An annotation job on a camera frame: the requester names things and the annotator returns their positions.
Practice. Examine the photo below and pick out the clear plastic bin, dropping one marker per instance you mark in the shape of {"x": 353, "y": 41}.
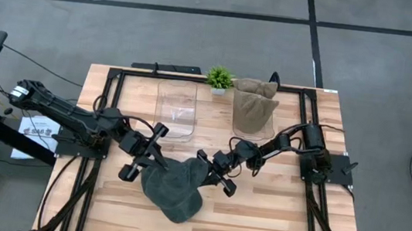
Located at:
{"x": 240, "y": 135}
{"x": 176, "y": 100}

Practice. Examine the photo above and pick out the black arched hook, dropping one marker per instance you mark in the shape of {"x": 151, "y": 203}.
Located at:
{"x": 275, "y": 78}

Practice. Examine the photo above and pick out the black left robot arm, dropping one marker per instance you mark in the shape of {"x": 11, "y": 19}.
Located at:
{"x": 66, "y": 113}

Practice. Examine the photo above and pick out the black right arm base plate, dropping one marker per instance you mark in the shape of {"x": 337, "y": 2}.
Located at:
{"x": 342, "y": 179}

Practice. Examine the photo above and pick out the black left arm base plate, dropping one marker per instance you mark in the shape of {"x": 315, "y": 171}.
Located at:
{"x": 69, "y": 150}

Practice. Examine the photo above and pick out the olive green baseball cap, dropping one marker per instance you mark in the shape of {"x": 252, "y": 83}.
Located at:
{"x": 193, "y": 172}

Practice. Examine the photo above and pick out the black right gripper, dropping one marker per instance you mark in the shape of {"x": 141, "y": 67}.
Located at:
{"x": 224, "y": 162}

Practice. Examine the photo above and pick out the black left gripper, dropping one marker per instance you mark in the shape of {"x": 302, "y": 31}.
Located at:
{"x": 133, "y": 142}

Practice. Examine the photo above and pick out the black power strip bar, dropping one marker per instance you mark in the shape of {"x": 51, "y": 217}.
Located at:
{"x": 172, "y": 68}

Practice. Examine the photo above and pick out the white printed paper sheet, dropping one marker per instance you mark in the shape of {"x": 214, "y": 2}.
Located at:
{"x": 36, "y": 139}

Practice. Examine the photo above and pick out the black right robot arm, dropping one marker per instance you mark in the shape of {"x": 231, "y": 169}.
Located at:
{"x": 312, "y": 139}

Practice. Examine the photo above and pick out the black frame clamp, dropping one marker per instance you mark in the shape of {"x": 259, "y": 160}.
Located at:
{"x": 155, "y": 69}

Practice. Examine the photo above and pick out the teal green baseball cap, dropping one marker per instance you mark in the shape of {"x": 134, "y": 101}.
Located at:
{"x": 179, "y": 209}

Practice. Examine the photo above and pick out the tan baseball cap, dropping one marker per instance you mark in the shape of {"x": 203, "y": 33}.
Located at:
{"x": 253, "y": 113}
{"x": 252, "y": 86}

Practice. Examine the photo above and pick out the small green potted plant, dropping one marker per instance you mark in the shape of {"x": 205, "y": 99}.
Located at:
{"x": 219, "y": 78}

